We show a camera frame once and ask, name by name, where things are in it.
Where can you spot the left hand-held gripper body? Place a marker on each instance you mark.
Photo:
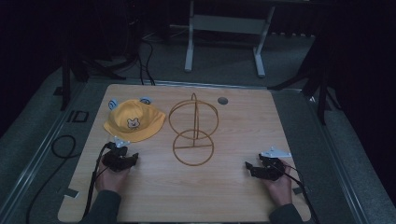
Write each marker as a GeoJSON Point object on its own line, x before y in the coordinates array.
{"type": "Point", "coordinates": [116, 160]}

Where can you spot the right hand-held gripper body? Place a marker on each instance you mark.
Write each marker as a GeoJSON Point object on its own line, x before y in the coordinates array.
{"type": "Point", "coordinates": [269, 169]}

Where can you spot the yellow bear print bucket hat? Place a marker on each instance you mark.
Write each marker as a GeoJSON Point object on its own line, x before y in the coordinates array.
{"type": "Point", "coordinates": [134, 115]}

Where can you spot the person's left hand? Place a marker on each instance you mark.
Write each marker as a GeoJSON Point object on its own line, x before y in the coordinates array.
{"type": "Point", "coordinates": [110, 181]}

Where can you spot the person's right hand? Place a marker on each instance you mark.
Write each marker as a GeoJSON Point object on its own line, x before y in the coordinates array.
{"type": "Point", "coordinates": [281, 189]}

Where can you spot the grey tape piece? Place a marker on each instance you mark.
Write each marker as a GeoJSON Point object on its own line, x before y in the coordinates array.
{"type": "Point", "coordinates": [301, 190]}
{"type": "Point", "coordinates": [71, 193]}

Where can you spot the grey round table grommet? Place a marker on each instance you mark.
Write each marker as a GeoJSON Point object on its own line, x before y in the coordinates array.
{"type": "Point", "coordinates": [222, 100]}

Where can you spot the black tripod stand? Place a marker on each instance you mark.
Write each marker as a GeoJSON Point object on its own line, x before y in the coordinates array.
{"type": "Point", "coordinates": [65, 84]}
{"type": "Point", "coordinates": [322, 99]}

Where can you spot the white metal desk frame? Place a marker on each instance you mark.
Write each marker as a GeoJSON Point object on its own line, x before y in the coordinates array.
{"type": "Point", "coordinates": [230, 24]}

